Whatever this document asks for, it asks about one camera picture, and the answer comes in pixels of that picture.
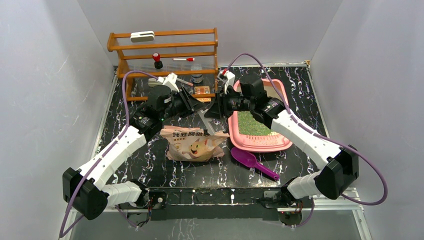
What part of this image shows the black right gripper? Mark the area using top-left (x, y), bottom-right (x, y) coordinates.
top-left (204, 86), bottom-right (255, 120)

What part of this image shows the grey bag sealing clip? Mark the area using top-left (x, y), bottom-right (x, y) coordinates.
top-left (197, 109), bottom-right (216, 136)

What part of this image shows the pink cat litter box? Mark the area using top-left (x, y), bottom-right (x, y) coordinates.
top-left (227, 78), bottom-right (294, 154)

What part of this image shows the cat litter bag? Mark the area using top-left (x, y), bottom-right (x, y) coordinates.
top-left (160, 125), bottom-right (230, 162)

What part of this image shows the orange wooden shelf rack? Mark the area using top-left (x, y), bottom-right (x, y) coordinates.
top-left (106, 28), bottom-right (219, 101)

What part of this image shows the purple litter scoop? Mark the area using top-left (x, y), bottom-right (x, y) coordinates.
top-left (230, 147), bottom-right (280, 181)

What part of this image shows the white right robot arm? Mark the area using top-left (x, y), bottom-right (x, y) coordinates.
top-left (204, 71), bottom-right (359, 207)

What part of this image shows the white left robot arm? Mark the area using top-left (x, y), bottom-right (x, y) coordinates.
top-left (62, 85), bottom-right (206, 220)

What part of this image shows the orange snack packet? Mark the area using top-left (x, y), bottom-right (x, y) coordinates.
top-left (194, 85), bottom-right (212, 103)

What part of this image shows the white pen on shelf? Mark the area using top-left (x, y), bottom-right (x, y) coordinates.
top-left (177, 78), bottom-right (194, 87)

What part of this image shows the small glass jar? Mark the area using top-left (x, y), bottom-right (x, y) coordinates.
top-left (190, 64), bottom-right (203, 84)

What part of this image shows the red white marker pen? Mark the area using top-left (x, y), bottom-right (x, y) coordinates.
top-left (172, 57), bottom-right (195, 62)

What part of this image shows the grey stapler lower shelf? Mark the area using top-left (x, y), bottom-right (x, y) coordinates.
top-left (148, 78), bottom-right (161, 88)

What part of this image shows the red black stamp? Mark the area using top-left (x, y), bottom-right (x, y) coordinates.
top-left (152, 52), bottom-right (163, 70)

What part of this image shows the white stapler on top shelf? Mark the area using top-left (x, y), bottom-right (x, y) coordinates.
top-left (130, 30), bottom-right (155, 43)

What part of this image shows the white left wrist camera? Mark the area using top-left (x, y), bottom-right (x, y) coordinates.
top-left (156, 72), bottom-right (180, 93)

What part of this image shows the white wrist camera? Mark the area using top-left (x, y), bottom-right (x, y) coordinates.
top-left (217, 68), bottom-right (236, 94)
top-left (156, 72), bottom-right (180, 93)

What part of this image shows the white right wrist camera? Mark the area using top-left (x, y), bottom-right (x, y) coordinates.
top-left (217, 68), bottom-right (236, 94)

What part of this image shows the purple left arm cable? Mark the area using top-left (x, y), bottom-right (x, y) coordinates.
top-left (58, 70), bottom-right (160, 239)

